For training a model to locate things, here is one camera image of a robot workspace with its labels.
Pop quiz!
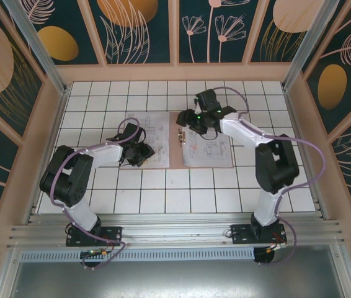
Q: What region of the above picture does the brown cardboard folder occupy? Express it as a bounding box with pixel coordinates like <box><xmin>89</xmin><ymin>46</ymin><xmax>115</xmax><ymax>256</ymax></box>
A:
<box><xmin>118</xmin><ymin>111</ymin><xmax>236</xmax><ymax>170</ymax></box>

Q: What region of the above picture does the paper sheet with bold drawings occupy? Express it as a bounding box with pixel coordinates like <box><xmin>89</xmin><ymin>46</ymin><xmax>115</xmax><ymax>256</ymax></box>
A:
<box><xmin>124</xmin><ymin>112</ymin><xmax>169</xmax><ymax>165</ymax></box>

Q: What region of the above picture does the small circuit board green light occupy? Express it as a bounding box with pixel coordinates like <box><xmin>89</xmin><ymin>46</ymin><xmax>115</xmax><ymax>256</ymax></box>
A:
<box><xmin>80</xmin><ymin>248</ymin><xmax>114</xmax><ymax>260</ymax></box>

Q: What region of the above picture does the grey metal sheet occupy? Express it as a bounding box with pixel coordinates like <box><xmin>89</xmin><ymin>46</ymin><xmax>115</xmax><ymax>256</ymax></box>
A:
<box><xmin>0</xmin><ymin>245</ymin><xmax>351</xmax><ymax>298</ymax></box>

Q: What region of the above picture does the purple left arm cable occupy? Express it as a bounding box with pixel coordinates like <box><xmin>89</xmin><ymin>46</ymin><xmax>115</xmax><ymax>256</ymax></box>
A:
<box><xmin>50</xmin><ymin>119</ymin><xmax>129</xmax><ymax>271</ymax></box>

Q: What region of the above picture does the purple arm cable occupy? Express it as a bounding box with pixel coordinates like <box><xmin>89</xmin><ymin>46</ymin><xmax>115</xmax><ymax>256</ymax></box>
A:
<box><xmin>50</xmin><ymin>119</ymin><xmax>129</xmax><ymax>271</ymax></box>
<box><xmin>195</xmin><ymin>86</ymin><xmax>327</xmax><ymax>268</ymax></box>

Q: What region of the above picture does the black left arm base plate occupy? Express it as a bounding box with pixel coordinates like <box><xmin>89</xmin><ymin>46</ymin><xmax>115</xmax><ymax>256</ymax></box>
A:
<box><xmin>66</xmin><ymin>225</ymin><xmax>123</xmax><ymax>248</ymax></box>

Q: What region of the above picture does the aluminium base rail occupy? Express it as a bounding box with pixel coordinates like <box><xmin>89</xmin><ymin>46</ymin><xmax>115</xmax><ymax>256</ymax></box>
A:
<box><xmin>6</xmin><ymin>212</ymin><xmax>345</xmax><ymax>249</ymax></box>

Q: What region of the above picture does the slotted grey cable duct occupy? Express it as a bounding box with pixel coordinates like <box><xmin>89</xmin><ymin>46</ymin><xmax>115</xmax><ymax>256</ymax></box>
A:
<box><xmin>19</xmin><ymin>247</ymin><xmax>256</xmax><ymax>262</ymax></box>

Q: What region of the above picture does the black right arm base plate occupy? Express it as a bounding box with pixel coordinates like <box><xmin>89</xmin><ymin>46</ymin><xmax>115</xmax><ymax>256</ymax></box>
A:
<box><xmin>229</xmin><ymin>223</ymin><xmax>288</xmax><ymax>246</ymax></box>

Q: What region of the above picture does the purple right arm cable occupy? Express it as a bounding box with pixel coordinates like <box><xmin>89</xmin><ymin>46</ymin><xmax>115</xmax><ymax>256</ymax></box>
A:
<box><xmin>195</xmin><ymin>86</ymin><xmax>327</xmax><ymax>268</ymax></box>

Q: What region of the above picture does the aluminium frame post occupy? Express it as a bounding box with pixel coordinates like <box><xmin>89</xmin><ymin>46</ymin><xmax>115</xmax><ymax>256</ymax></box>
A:
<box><xmin>1</xmin><ymin>0</ymin><xmax>71</xmax><ymax>96</ymax></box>
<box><xmin>282</xmin><ymin>0</ymin><xmax>349</xmax><ymax>91</ymax></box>

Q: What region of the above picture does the aluminium side rail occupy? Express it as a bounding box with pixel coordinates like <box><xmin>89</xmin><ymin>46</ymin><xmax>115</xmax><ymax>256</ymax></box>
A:
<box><xmin>313</xmin><ymin>198</ymin><xmax>330</xmax><ymax>221</ymax></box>

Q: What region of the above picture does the yellow connector with wires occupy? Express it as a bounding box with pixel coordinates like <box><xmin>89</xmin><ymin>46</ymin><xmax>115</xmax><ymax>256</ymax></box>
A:
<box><xmin>265</xmin><ymin>240</ymin><xmax>288</xmax><ymax>253</ymax></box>

